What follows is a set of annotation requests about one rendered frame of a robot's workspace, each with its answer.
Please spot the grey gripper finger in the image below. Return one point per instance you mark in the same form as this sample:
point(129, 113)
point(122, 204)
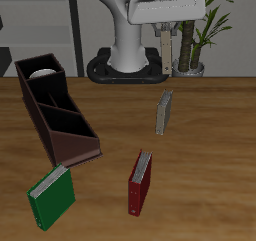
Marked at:
point(174, 28)
point(157, 29)

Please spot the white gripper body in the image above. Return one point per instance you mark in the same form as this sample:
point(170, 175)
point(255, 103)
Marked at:
point(166, 6)

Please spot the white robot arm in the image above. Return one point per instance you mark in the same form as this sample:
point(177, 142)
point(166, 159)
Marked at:
point(126, 35)

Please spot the grey book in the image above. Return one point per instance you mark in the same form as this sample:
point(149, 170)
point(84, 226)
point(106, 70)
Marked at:
point(164, 113)

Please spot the white mug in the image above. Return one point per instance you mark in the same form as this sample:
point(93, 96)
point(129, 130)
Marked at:
point(42, 73)

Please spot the dark brown desk caddy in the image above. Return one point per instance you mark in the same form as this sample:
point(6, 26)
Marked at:
point(63, 135)

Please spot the red book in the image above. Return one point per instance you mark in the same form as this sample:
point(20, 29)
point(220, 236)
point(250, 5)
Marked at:
point(138, 191)

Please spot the green book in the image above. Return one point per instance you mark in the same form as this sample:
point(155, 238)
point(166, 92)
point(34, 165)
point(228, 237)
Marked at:
point(53, 200)

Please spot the pot plant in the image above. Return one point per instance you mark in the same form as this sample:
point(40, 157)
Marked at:
point(186, 48)

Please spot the grey shelf unit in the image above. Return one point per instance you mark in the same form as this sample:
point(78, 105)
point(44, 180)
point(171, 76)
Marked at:
point(33, 18)

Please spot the dark grey block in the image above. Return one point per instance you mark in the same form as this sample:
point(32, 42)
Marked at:
point(4, 61)

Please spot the flat black base plate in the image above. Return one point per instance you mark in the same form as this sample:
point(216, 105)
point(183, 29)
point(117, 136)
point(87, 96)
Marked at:
point(96, 71)

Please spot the dark vertical post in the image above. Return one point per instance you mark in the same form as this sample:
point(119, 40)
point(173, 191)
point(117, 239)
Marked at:
point(77, 31)

